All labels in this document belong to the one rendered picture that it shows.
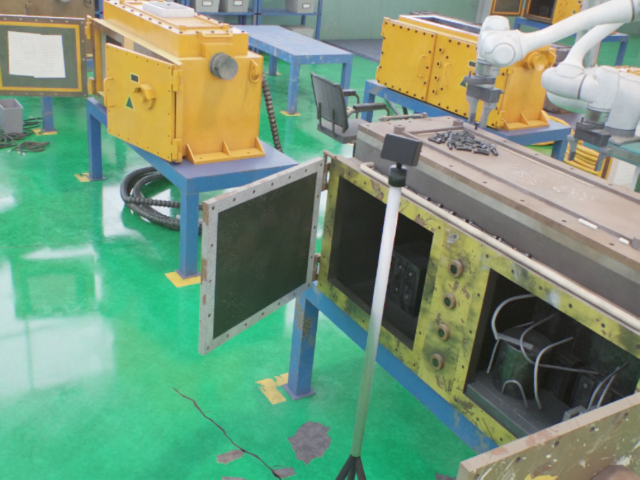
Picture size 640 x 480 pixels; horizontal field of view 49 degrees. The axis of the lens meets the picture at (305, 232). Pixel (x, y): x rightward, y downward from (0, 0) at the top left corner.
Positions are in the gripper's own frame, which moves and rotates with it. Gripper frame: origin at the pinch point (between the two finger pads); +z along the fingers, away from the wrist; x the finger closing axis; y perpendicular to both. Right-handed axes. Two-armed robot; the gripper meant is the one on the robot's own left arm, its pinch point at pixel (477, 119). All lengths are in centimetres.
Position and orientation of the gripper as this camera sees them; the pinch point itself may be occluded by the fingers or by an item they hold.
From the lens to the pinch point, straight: 280.4
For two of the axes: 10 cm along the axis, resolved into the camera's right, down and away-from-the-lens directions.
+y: 8.5, -1.5, 5.0
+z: -0.9, 9.0, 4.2
